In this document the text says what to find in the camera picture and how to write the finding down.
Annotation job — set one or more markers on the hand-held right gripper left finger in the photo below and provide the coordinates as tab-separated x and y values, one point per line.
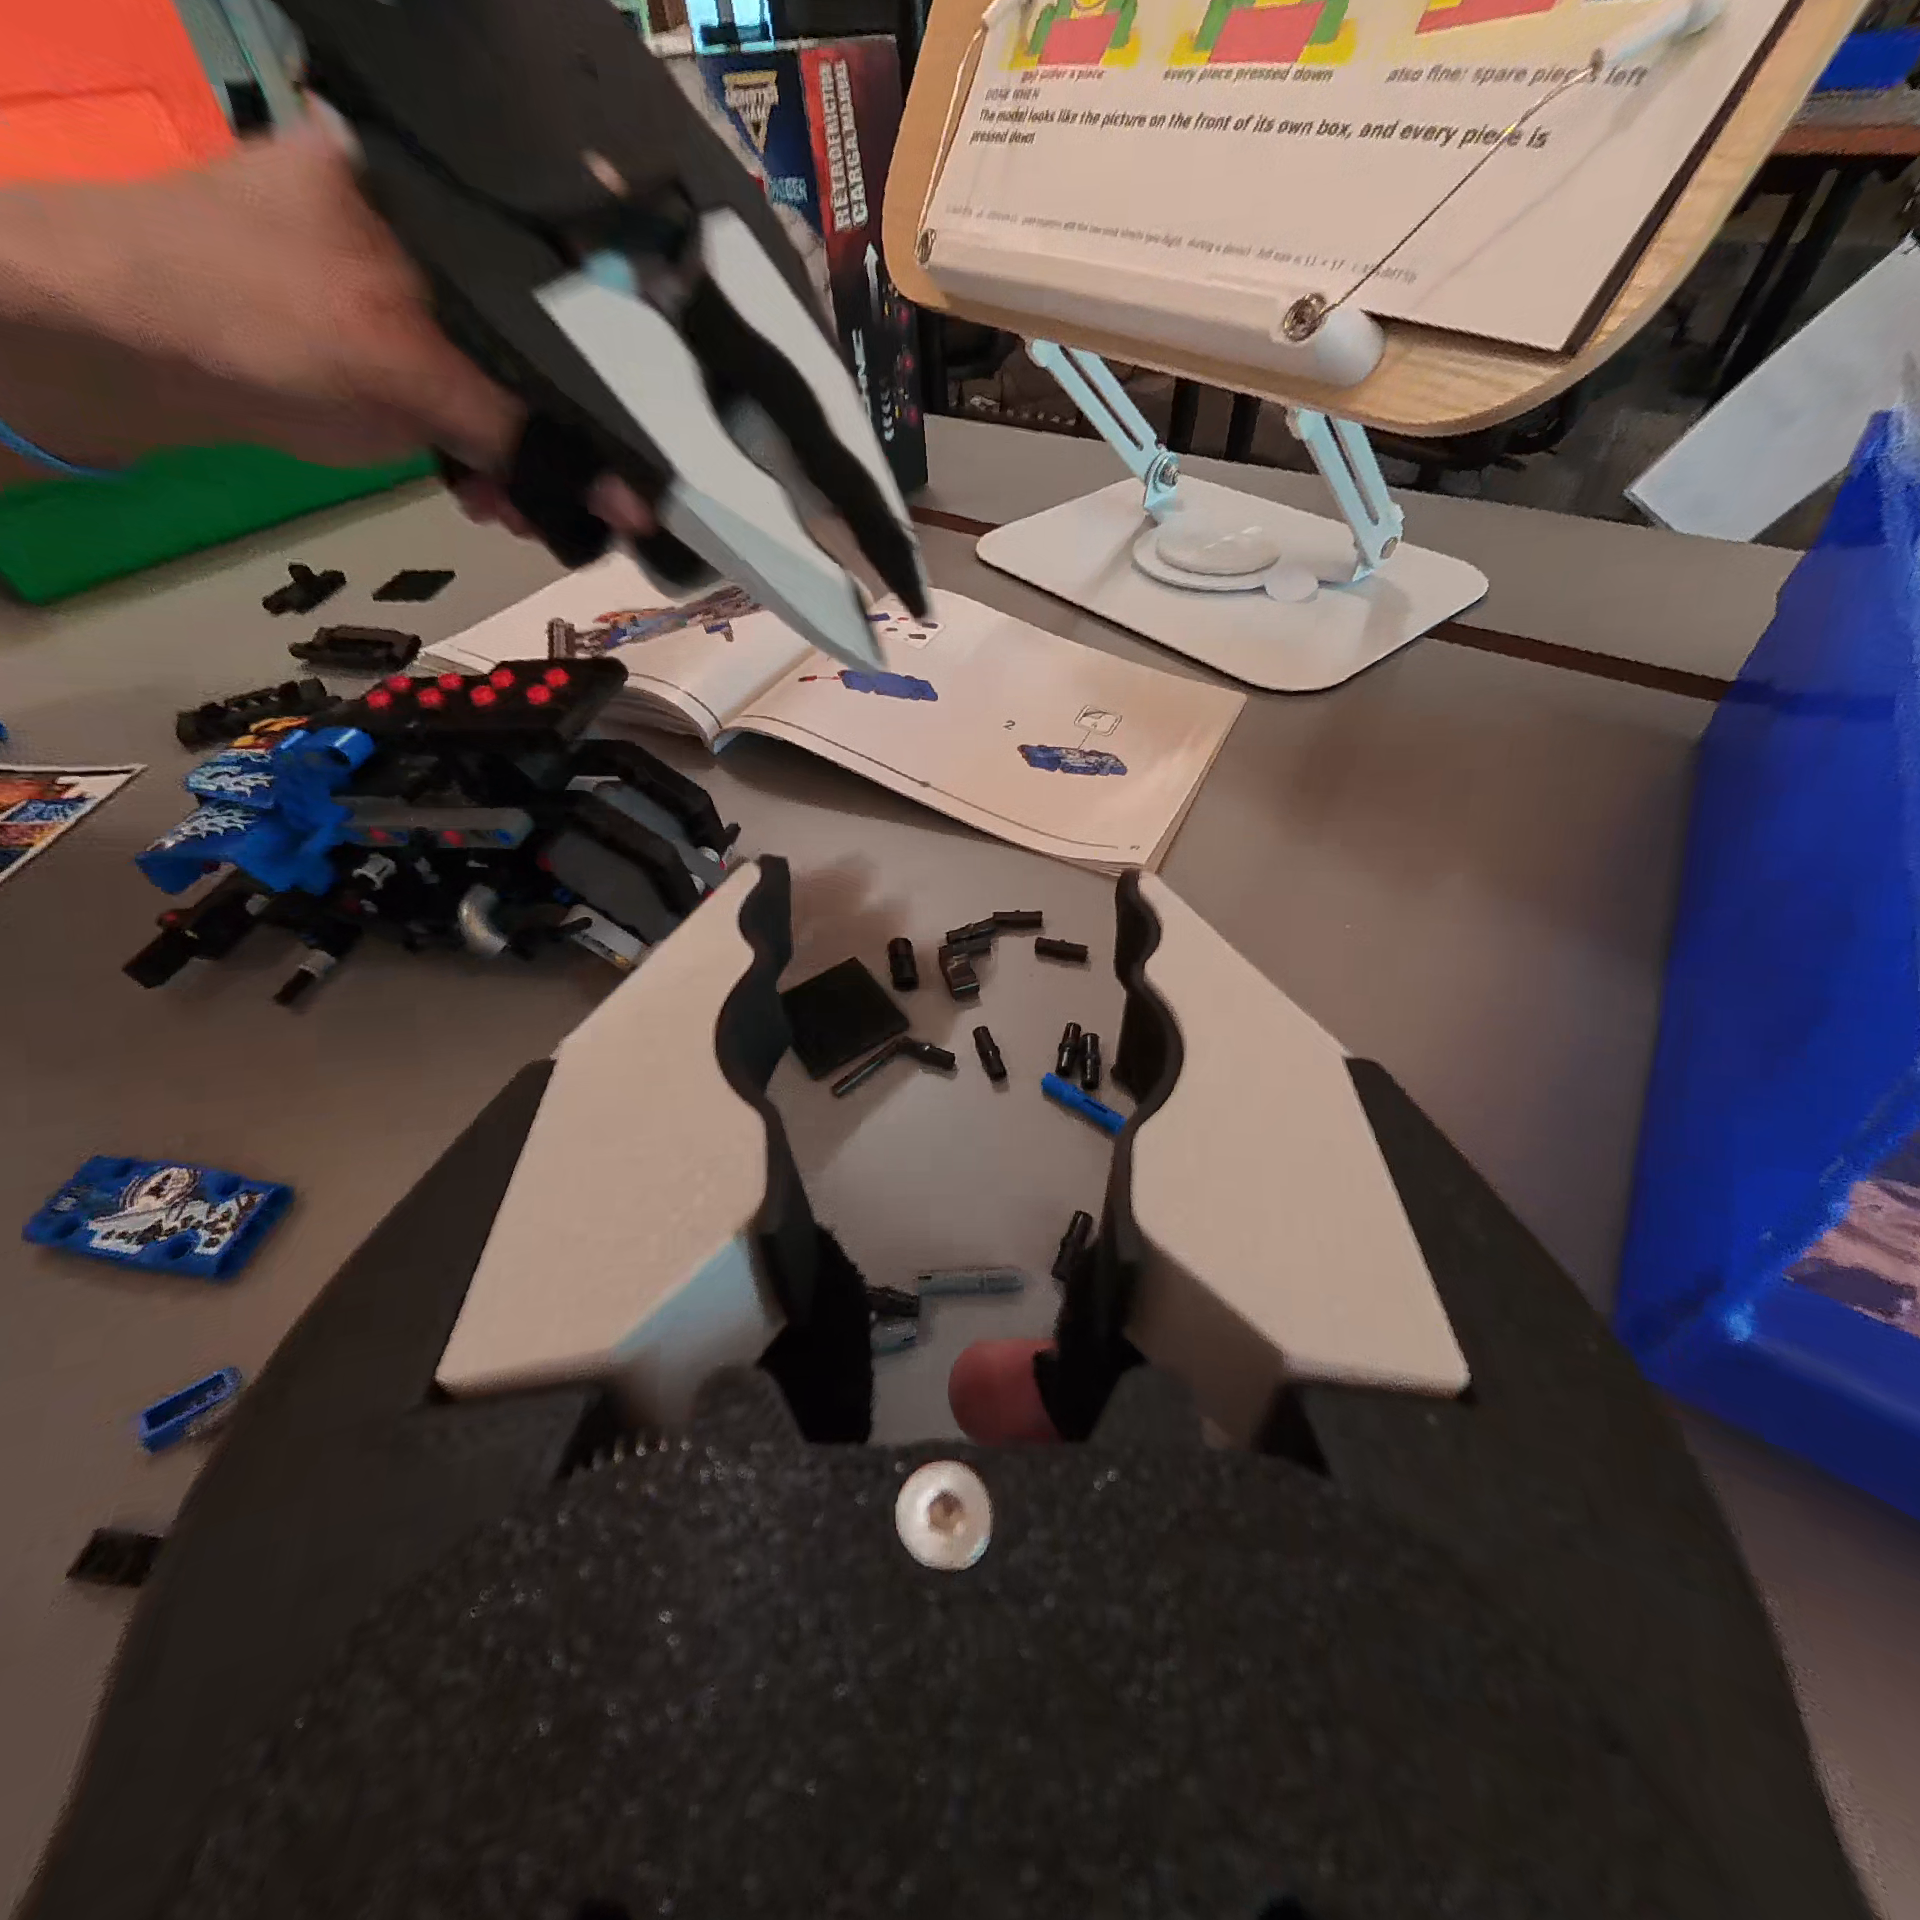
630	1171

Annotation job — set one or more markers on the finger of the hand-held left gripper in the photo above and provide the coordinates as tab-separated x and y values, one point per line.
781	338
662	435

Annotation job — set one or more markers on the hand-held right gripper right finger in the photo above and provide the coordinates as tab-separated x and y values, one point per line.
1274	1185

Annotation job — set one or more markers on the lego instruction booklet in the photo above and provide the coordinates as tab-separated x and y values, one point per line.
1020	750

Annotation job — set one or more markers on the person's left forearm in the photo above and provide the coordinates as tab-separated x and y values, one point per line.
42	330

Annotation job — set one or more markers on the dark red lego box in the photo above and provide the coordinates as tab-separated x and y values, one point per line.
864	225

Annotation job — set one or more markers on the blue truck lego box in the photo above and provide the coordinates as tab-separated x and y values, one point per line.
749	136

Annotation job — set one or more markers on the blue lego pin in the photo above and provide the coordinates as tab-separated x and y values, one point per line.
1083	1101

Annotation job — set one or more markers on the black square lego plate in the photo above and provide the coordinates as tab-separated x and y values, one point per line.
844	1020

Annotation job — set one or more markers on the black flat lego piece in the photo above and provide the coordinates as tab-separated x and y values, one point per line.
412	585

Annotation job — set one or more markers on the grey lego pin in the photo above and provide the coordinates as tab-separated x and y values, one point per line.
969	1283

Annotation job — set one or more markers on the scattered black lego pins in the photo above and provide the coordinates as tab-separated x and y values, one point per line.
902	963

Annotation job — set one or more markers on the black lego connector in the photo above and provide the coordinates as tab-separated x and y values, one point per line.
304	589
356	649

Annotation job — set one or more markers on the blue black lego vehicle model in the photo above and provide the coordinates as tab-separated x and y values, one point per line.
450	816

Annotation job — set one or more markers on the black long lego beam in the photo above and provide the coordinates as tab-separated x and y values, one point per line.
251	714

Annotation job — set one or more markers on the black rectangular lego plate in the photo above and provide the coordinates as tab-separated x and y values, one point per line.
115	1559

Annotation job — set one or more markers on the person's left hand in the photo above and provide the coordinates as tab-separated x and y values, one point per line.
268	302

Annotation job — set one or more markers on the orange plastic bin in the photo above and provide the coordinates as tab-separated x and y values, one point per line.
88	76

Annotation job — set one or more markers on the green plastic bin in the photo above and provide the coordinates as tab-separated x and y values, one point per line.
150	523

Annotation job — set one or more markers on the printed instruction sheet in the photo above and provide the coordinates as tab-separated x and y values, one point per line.
1274	195

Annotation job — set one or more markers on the wooden white document stand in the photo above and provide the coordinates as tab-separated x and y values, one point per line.
1244	600

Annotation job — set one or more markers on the blue plastic bin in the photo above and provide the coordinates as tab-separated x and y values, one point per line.
1770	975

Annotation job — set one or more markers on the colourful sticker sheet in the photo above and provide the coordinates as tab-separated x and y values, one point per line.
60	816

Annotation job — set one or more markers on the white board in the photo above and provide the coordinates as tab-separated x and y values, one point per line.
1785	406

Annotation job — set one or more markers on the blue lego frame piece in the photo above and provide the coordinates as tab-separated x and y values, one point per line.
186	1411

